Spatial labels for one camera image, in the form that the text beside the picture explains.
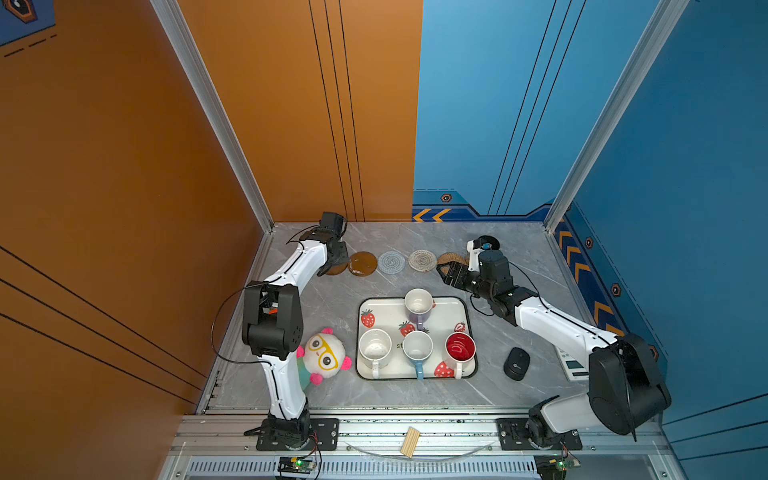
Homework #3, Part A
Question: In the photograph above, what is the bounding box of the white calculator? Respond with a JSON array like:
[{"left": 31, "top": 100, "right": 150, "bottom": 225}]
[{"left": 556, "top": 348, "right": 589, "bottom": 382}]

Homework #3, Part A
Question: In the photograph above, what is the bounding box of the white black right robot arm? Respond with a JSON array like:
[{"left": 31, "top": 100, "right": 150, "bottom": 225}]
[{"left": 437, "top": 262, "right": 672, "bottom": 448}]

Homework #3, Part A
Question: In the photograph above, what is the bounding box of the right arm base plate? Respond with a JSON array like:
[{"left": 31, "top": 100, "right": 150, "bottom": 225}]
[{"left": 495, "top": 418, "right": 583, "bottom": 451}]

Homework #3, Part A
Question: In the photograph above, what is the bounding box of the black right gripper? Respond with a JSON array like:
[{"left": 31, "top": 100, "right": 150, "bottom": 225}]
[{"left": 436, "top": 261, "right": 495, "bottom": 302}]

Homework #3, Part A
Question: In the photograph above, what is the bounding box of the light blue mug front centre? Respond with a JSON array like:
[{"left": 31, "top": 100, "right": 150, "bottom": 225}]
[{"left": 402, "top": 330, "right": 434, "bottom": 380}]

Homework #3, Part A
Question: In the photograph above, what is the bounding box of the aluminium corner post left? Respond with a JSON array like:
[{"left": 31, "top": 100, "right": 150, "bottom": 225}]
[{"left": 150, "top": 0, "right": 274, "bottom": 234}]

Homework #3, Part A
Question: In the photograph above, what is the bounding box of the green circuit board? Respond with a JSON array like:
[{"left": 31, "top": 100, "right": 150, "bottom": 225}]
[
  {"left": 277, "top": 457, "right": 318, "bottom": 478},
  {"left": 534, "top": 456, "right": 581, "bottom": 480}
]

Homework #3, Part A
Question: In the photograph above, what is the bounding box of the colourful plush toy with glasses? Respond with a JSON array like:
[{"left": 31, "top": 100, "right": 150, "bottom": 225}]
[{"left": 296, "top": 328, "right": 353, "bottom": 390}]

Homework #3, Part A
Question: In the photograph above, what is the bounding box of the light brown wooden coaster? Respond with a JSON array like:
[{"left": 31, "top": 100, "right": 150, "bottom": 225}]
[{"left": 327, "top": 262, "right": 349, "bottom": 276}]

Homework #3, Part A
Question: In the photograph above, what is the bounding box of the purple mug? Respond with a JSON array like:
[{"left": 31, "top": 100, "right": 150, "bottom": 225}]
[{"left": 404, "top": 288, "right": 435, "bottom": 331}]

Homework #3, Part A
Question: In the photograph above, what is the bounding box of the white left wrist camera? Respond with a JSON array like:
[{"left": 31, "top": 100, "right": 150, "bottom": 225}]
[{"left": 312, "top": 211, "right": 347, "bottom": 243}]

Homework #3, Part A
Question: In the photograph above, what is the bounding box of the white strawberry serving tray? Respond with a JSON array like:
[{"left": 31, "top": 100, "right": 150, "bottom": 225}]
[{"left": 355, "top": 296, "right": 479, "bottom": 381}]

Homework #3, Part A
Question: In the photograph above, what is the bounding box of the green circuit board left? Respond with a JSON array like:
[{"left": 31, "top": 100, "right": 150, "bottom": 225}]
[{"left": 277, "top": 457, "right": 318, "bottom": 478}]

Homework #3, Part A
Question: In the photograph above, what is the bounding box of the red inside white mug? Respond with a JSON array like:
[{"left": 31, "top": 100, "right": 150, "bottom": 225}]
[{"left": 444, "top": 332, "right": 477, "bottom": 379}]

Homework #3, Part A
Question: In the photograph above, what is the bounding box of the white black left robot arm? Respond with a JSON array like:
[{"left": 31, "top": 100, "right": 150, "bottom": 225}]
[{"left": 242, "top": 234, "right": 348, "bottom": 449}]

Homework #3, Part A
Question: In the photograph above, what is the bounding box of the black mug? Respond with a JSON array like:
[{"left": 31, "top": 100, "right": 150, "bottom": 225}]
[{"left": 474, "top": 235, "right": 500, "bottom": 250}]

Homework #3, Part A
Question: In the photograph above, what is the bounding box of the aluminium corner post right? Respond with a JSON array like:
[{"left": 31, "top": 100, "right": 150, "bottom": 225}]
[{"left": 543, "top": 0, "right": 689, "bottom": 234}]

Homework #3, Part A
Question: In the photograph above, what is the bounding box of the dark brown glossy coaster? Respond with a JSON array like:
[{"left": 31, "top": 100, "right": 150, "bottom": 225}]
[{"left": 348, "top": 251, "right": 378, "bottom": 277}]

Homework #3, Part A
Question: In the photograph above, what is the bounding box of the blue woven round coaster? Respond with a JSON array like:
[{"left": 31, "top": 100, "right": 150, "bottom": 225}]
[{"left": 377, "top": 250, "right": 406, "bottom": 275}]

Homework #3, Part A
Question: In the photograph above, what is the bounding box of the tan rattan round coaster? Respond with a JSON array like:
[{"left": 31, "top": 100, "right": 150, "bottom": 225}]
[{"left": 437, "top": 252, "right": 468, "bottom": 266}]

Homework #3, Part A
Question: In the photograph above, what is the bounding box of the black computer mouse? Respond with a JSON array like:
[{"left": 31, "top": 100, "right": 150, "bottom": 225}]
[{"left": 503, "top": 347, "right": 530, "bottom": 381}]

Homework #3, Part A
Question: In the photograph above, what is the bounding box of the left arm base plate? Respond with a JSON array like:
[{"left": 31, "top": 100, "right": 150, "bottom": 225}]
[{"left": 256, "top": 418, "right": 340, "bottom": 452}]

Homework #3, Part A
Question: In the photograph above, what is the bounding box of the green circuit board right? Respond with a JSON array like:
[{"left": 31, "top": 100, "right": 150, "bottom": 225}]
[{"left": 534, "top": 456, "right": 581, "bottom": 480}]

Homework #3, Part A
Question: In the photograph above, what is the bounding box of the aluminium corner post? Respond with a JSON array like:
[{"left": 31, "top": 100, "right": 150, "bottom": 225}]
[
  {"left": 150, "top": 0, "right": 274, "bottom": 234},
  {"left": 543, "top": 0, "right": 689, "bottom": 234}
]

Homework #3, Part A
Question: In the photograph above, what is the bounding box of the small wooden block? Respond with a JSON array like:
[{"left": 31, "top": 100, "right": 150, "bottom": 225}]
[{"left": 400, "top": 427, "right": 421, "bottom": 459}]

